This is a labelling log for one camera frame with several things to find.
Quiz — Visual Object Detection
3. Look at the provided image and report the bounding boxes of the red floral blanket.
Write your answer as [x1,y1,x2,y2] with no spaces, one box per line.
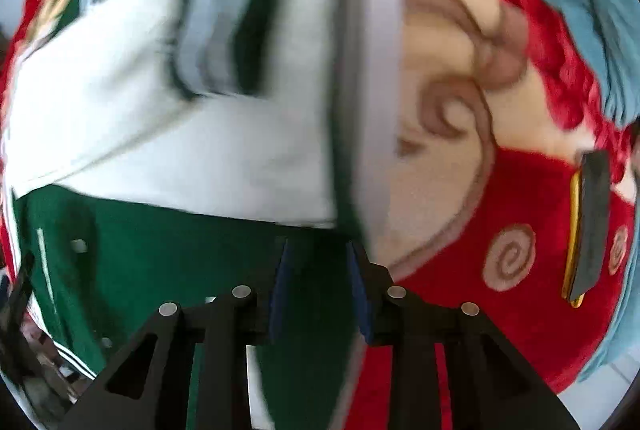
[0,0,639,430]

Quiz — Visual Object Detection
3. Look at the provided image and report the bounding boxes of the black yellow flat object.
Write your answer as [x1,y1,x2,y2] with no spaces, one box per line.
[561,150,611,309]

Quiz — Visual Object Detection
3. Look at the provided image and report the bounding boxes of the green white varsity jacket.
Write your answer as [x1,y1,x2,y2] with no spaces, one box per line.
[2,0,394,429]

